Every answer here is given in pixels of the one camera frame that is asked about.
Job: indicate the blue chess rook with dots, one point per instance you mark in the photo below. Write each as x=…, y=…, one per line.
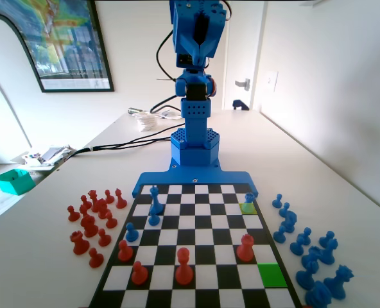
x=248, y=198
x=313, y=251

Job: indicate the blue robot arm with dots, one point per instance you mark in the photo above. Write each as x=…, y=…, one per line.
x=194, y=112

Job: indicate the blue chess king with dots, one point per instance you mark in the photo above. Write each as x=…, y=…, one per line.
x=155, y=205

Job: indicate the blue chess pawn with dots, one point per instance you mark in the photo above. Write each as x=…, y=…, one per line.
x=326, y=238
x=279, y=236
x=153, y=220
x=131, y=235
x=284, y=211
x=276, y=202

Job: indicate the red chess bishop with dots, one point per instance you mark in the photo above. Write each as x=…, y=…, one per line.
x=121, y=200

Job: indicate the red chess pawn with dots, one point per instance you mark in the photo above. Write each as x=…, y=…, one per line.
x=109, y=198
x=124, y=253
x=95, y=260
x=104, y=240
x=83, y=210
x=110, y=222
x=85, y=202
x=73, y=215
x=139, y=276

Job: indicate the red chess queen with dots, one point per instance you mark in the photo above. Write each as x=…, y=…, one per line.
x=93, y=197

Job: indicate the red chess knight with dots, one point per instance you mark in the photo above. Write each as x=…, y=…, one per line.
x=102, y=208
x=89, y=226

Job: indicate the red chess rook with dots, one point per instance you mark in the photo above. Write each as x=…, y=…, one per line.
x=245, y=250
x=79, y=245

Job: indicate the blue chess bishop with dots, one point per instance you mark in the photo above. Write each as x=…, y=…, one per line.
x=329, y=255
x=298, y=245

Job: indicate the blue plastic gear-shaped piece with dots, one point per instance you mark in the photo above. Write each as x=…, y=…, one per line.
x=337, y=285

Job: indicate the black zip tie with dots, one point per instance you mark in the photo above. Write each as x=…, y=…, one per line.
x=166, y=79

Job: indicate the blue table clamp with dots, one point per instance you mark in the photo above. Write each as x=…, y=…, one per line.
x=239, y=104

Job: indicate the loose printed papers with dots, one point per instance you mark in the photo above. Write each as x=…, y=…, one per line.
x=169, y=114

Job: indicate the small metal cylinder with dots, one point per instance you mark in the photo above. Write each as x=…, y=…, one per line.
x=133, y=110

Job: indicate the stack of white items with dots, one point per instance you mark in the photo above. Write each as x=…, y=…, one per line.
x=146, y=122

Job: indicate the pile of papers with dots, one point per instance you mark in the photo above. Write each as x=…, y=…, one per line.
x=48, y=155

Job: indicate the black and white chessboard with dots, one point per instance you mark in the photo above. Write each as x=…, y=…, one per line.
x=203, y=231

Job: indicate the teal plastic box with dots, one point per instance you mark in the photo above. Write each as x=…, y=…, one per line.
x=15, y=183

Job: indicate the red pawn centre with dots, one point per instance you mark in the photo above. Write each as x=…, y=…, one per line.
x=183, y=272

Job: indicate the framed wall poster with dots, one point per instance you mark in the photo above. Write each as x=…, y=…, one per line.
x=71, y=48

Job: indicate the blue arm base plate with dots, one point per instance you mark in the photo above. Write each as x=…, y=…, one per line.
x=193, y=176

